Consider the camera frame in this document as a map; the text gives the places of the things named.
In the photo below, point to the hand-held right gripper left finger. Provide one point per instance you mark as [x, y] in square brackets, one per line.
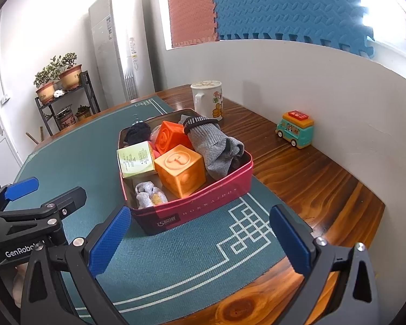
[110, 240]

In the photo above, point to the small-leaved plant in tan pot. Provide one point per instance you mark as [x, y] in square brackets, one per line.
[45, 89]

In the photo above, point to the light orange rubber cube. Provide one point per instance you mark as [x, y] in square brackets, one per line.
[179, 172]

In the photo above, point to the white standing air conditioner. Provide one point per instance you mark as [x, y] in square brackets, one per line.
[121, 50]

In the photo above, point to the green table mat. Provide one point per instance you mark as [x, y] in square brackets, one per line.
[189, 260]

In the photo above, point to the white flower ornament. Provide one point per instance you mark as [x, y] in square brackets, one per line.
[58, 93]

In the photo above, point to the small succulent pot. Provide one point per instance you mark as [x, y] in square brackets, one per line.
[83, 113]

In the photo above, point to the bushy plant in tan pot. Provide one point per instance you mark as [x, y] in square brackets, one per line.
[70, 76]

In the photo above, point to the green and white carton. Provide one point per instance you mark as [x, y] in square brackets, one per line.
[135, 159]

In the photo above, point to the red tin container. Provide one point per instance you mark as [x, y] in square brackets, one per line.
[203, 203]

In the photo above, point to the dark orange rubber cube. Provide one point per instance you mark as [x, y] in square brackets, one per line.
[171, 137]

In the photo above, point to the grey sock with black cuff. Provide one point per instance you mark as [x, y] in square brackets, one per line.
[213, 149]

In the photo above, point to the pink sock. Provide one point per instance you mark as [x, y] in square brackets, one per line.
[156, 155]

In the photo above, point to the white cartoon mug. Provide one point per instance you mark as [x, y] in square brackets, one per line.
[206, 105]

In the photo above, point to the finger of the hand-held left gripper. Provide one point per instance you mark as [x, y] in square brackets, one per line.
[20, 188]
[67, 200]

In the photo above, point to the blue foam mat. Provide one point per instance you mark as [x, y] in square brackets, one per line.
[284, 6]

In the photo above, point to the dark brown patterned pot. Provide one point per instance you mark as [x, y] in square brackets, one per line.
[66, 118]

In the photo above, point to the teal toy bus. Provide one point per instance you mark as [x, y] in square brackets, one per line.
[296, 132]

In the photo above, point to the small white grey sock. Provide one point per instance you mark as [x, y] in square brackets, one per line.
[143, 193]

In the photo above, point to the black metal plant shelf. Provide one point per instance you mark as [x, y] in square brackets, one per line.
[88, 88]

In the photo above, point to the wooden sticks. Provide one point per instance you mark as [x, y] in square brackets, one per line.
[32, 137]

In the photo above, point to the navy knitted sock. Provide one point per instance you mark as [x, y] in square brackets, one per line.
[137, 133]

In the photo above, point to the white wall socket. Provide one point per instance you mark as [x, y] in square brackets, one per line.
[5, 100]

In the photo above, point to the red foam mat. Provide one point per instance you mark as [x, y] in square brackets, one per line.
[191, 10]

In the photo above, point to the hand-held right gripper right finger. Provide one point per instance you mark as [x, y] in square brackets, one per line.
[291, 243]

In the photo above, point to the patterned mug lid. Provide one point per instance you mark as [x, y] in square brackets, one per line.
[205, 84]

